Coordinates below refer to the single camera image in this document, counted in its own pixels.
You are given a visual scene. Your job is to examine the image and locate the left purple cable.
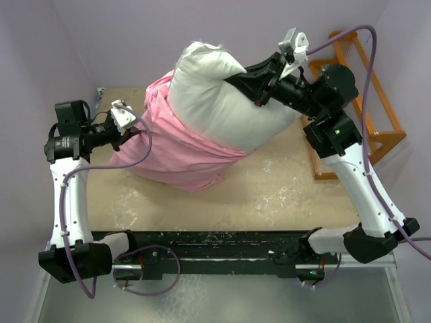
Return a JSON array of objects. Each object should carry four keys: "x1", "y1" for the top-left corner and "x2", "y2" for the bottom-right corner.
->
[{"x1": 59, "y1": 103, "x2": 182, "y2": 300}]

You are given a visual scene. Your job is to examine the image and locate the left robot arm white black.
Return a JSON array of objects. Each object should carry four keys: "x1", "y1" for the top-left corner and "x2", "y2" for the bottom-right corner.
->
[{"x1": 38, "y1": 100, "x2": 139, "y2": 283}]

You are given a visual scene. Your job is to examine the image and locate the pink rose-patterned pillowcase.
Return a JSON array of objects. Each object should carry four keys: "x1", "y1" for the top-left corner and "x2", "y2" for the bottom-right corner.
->
[{"x1": 109, "y1": 71, "x2": 249, "y2": 192}]

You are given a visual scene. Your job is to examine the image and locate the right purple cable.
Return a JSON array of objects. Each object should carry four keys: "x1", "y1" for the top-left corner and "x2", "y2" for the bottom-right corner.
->
[{"x1": 296, "y1": 24, "x2": 431, "y2": 290}]

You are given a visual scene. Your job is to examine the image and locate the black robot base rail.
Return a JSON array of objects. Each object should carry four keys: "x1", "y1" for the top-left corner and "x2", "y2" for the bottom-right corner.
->
[{"x1": 113, "y1": 231, "x2": 337, "y2": 280}]

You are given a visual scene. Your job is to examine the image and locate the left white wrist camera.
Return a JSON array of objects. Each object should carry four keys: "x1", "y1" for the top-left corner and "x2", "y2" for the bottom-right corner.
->
[{"x1": 110, "y1": 100, "x2": 137, "y2": 135}]

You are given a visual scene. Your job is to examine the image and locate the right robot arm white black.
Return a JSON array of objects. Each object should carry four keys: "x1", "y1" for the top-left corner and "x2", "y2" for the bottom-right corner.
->
[{"x1": 226, "y1": 52, "x2": 420, "y2": 264}]

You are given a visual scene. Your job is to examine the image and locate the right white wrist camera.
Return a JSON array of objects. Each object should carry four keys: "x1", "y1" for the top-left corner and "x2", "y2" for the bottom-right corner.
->
[{"x1": 278, "y1": 28, "x2": 309, "y2": 80}]

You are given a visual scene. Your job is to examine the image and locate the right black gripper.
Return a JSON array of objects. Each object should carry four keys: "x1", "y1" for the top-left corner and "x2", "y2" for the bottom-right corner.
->
[{"x1": 228, "y1": 50, "x2": 327, "y2": 120}]

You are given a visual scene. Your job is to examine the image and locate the white pillow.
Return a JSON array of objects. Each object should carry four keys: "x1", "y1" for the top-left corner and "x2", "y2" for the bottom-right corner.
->
[{"x1": 167, "y1": 41, "x2": 300, "y2": 153}]

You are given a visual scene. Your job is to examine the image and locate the aluminium frame rail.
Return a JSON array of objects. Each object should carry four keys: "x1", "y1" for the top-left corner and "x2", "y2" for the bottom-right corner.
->
[{"x1": 39, "y1": 239, "x2": 399, "y2": 270}]

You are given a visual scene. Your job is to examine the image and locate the purple cable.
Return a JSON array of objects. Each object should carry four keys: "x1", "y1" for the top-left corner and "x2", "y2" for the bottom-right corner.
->
[
  {"x1": 59, "y1": 103, "x2": 182, "y2": 300},
  {"x1": 296, "y1": 24, "x2": 431, "y2": 290}
]

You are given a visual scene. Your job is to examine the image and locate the orange wooden stepped rack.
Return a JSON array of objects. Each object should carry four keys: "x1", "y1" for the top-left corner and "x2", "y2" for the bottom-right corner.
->
[{"x1": 308, "y1": 30, "x2": 406, "y2": 165}]

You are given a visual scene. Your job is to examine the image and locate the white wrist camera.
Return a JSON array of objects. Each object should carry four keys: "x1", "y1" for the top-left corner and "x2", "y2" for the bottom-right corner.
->
[
  {"x1": 278, "y1": 28, "x2": 309, "y2": 80},
  {"x1": 110, "y1": 100, "x2": 137, "y2": 135}
]

